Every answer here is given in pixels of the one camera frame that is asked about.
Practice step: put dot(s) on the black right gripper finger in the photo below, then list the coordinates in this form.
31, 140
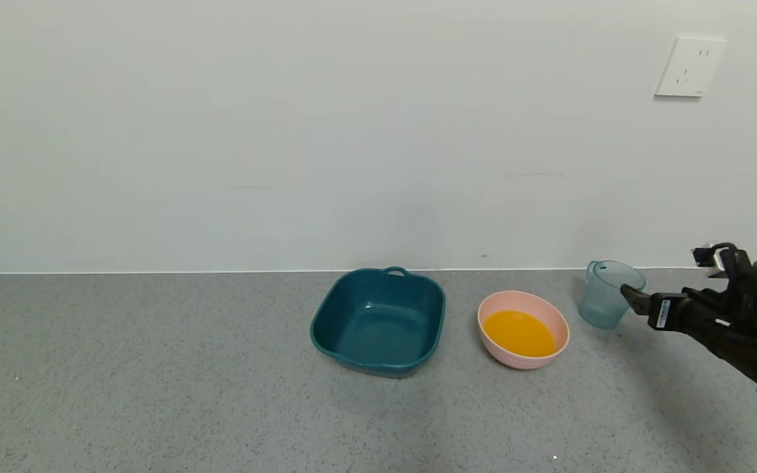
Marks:
637, 299

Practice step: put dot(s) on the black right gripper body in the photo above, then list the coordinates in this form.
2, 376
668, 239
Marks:
664, 313

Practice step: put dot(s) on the translucent blue ribbed cup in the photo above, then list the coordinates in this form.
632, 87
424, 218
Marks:
602, 299

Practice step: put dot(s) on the orange juice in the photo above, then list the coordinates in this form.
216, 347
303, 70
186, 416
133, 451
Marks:
520, 334

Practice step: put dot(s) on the pink round bowl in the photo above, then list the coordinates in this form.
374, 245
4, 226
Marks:
493, 309

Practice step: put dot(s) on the teal square plastic basin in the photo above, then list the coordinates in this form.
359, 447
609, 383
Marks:
378, 328

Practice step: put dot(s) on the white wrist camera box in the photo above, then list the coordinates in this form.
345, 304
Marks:
707, 256

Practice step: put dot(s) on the white wall socket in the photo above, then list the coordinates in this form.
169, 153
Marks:
688, 67

